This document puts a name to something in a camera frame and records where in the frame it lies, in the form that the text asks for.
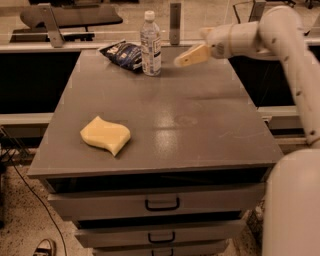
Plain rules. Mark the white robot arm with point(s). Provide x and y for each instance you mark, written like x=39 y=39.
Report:
x=291 y=224

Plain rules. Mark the middle metal bracket post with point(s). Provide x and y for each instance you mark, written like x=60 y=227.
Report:
x=174 y=25

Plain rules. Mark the blue chip bag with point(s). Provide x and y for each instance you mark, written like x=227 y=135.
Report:
x=124 y=54

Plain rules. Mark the black desk in background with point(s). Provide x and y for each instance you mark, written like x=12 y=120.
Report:
x=72 y=16

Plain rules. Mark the right metal bracket post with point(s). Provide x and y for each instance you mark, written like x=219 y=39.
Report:
x=257 y=10

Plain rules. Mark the grey drawer cabinet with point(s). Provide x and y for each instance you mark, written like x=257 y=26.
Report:
x=197 y=159

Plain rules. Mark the black wire basket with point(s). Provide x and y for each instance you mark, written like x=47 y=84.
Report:
x=255 y=224

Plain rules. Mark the sneaker shoe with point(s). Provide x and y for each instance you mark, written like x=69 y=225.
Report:
x=47 y=247

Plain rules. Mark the metal bracket post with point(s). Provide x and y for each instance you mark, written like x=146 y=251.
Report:
x=174 y=25
x=257 y=10
x=49 y=20

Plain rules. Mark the yellow wavy sponge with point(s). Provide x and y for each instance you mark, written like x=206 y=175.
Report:
x=106 y=135

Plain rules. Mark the left metal bracket post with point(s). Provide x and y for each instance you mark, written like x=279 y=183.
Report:
x=49 y=20

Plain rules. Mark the clear plastic water bottle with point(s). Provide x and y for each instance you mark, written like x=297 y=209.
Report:
x=150 y=45

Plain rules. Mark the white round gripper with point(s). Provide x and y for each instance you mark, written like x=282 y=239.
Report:
x=218 y=44

